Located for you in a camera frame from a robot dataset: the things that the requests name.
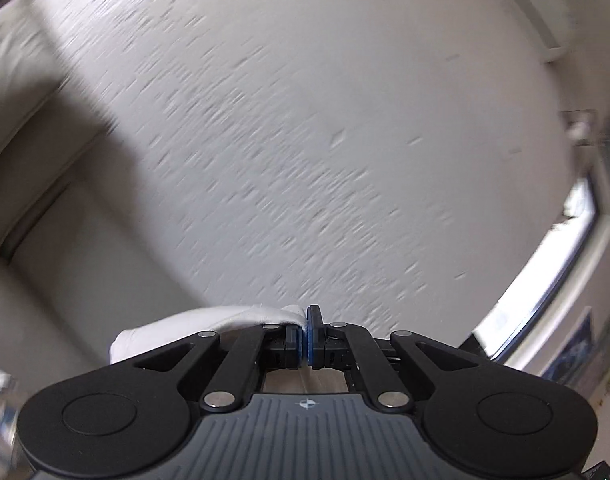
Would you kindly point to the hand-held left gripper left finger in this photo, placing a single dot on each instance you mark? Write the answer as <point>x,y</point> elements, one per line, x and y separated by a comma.
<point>297,345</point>

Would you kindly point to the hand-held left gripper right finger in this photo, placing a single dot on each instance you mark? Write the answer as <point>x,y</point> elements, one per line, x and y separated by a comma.
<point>312,345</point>

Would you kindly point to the beige garment with blue print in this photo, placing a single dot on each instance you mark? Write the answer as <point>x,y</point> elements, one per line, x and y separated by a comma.
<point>185,327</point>

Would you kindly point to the window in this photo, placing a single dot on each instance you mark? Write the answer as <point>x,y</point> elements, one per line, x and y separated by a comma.
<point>550,275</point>

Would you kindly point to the blue wall poster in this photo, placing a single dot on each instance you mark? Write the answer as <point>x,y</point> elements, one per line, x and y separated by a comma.
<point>577,350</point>

